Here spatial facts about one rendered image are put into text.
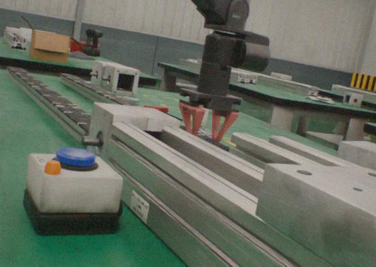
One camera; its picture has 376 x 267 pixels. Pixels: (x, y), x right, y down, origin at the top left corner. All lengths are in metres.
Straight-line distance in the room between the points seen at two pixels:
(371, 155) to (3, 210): 0.53
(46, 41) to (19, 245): 2.30
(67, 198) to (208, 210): 0.14
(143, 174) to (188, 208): 0.10
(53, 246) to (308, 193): 0.24
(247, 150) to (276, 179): 0.37
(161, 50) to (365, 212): 11.92
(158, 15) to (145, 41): 0.72
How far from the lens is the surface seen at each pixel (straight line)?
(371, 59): 8.71
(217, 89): 0.87
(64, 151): 0.49
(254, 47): 0.91
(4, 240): 0.46
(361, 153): 0.78
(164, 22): 12.16
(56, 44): 2.71
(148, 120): 0.65
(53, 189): 0.46
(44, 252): 0.44
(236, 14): 0.86
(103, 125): 0.67
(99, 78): 1.74
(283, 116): 3.20
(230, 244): 0.39
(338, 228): 0.30
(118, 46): 11.86
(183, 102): 0.89
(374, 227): 0.28
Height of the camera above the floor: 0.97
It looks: 10 degrees down
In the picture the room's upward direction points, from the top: 10 degrees clockwise
